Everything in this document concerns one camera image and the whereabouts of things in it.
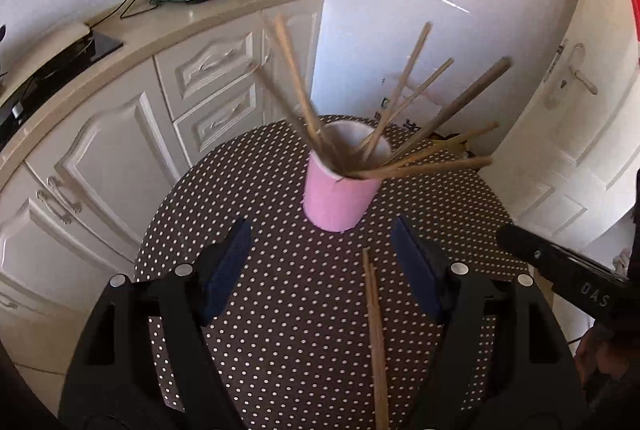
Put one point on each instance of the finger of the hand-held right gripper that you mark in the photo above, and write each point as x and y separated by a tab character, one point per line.
530	252

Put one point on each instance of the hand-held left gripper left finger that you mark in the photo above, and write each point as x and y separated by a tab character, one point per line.
230	260

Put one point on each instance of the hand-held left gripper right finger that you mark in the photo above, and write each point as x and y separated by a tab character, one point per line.
412	260

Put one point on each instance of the pink paper cup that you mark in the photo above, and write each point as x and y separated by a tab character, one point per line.
335	200

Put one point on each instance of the bunch of wooden chopsticks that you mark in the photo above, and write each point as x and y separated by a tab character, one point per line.
475	90

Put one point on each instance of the person's right hand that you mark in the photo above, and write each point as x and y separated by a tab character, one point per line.
595	355

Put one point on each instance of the brown polka dot tablecloth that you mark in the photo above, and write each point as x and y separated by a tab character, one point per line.
250	190

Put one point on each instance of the white door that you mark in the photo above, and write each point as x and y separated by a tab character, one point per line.
575	160

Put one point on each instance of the yellow plastic bag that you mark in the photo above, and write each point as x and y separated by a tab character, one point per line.
462	151

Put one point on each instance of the cream cabinet drawer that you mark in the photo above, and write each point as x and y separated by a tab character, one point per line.
220	122
215	65

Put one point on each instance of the white printed cardboard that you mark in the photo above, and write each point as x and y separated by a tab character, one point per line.
400	120

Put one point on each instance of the cream kitchen cabinet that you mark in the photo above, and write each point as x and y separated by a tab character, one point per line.
110	160

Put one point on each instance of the beige stone countertop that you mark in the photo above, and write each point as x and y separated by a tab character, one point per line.
200	17

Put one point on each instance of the black stove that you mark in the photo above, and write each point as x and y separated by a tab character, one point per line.
50	75

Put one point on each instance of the red paper decoration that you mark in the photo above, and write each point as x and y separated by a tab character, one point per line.
635	10

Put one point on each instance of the beige stove cover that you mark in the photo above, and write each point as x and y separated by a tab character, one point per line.
67	35

